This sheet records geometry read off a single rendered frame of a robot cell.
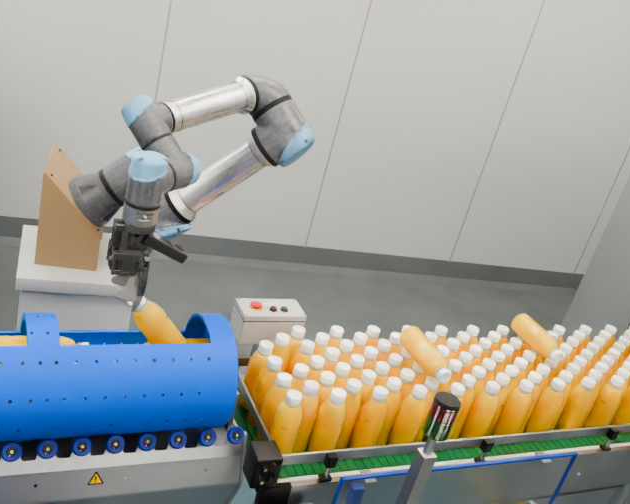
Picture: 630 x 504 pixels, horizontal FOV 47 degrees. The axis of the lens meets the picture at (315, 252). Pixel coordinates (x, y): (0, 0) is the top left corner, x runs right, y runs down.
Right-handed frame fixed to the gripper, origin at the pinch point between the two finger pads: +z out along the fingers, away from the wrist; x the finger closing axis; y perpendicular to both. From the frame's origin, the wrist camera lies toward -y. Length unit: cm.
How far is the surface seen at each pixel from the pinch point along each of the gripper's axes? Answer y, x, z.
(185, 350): -11.4, 8.0, 8.2
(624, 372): -159, 10, 18
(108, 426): 4.7, 13.4, 24.8
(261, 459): -30.0, 23.4, 29.0
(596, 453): -146, 23, 39
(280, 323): -50, -24, 22
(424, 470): -66, 38, 23
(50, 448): 16.0, 10.6, 32.7
